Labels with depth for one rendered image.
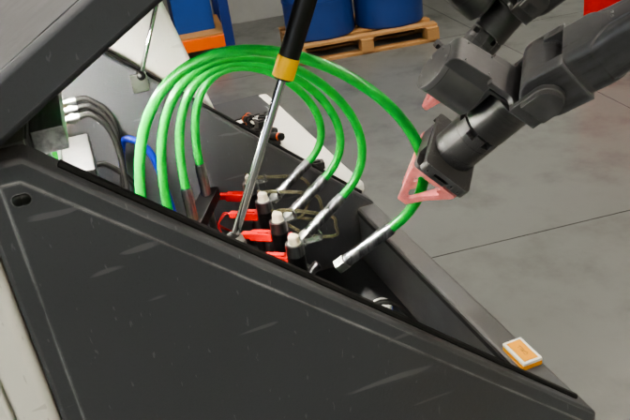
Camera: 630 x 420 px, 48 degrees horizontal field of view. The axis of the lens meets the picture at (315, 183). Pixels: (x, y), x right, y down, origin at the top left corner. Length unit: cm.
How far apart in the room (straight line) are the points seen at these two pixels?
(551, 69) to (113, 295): 47
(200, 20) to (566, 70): 570
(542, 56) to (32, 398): 58
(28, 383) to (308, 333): 25
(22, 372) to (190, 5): 577
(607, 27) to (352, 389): 43
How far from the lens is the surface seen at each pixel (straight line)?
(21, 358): 64
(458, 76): 78
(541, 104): 76
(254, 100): 202
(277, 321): 67
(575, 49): 75
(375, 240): 94
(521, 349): 105
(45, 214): 58
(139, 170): 93
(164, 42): 127
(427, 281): 120
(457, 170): 86
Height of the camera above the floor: 163
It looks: 26 degrees down
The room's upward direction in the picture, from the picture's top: 8 degrees counter-clockwise
